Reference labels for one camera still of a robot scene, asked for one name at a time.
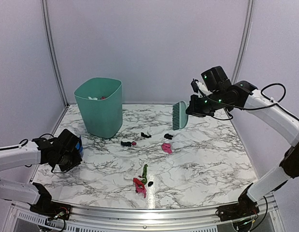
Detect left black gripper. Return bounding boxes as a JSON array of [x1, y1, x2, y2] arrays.
[[57, 147, 83, 172]]

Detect black and white paper scrap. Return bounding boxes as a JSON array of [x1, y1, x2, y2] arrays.
[[141, 130, 152, 138]]

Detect paper scraps inside bin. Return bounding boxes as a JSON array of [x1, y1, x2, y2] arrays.
[[88, 96, 106, 101]]

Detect left aluminium corner post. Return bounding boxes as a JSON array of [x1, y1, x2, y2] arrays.
[[41, 0, 69, 108]]

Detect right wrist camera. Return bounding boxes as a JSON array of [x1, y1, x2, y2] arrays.
[[191, 79, 211, 97]]

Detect blue plastic dustpan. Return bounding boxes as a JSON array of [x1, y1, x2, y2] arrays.
[[76, 136, 84, 156]]

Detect pink paper scrap centre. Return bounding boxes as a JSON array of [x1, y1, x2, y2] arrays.
[[161, 143, 173, 154]]

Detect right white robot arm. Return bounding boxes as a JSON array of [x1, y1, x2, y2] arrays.
[[185, 66, 299, 217]]

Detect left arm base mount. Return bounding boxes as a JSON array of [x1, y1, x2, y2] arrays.
[[29, 182, 71, 220]]

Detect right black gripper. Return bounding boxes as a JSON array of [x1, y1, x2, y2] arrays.
[[186, 90, 229, 117]]

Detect teal hand brush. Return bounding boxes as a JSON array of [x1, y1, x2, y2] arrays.
[[172, 101, 188, 131]]

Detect green paper scrap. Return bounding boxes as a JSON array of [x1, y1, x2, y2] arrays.
[[139, 164, 148, 185]]

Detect black and pink paper scrap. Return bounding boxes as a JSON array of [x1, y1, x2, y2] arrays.
[[120, 141, 137, 147]]

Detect teal plastic waste bin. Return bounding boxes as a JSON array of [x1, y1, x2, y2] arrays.
[[74, 77, 123, 139]]

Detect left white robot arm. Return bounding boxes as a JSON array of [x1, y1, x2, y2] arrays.
[[0, 129, 82, 215]]

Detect black paper scrap right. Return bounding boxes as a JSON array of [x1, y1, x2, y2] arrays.
[[164, 133, 173, 140]]

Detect aluminium front frame rail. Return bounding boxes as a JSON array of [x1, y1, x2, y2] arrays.
[[3, 196, 285, 232]]

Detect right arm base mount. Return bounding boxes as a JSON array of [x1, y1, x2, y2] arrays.
[[215, 184, 260, 221]]

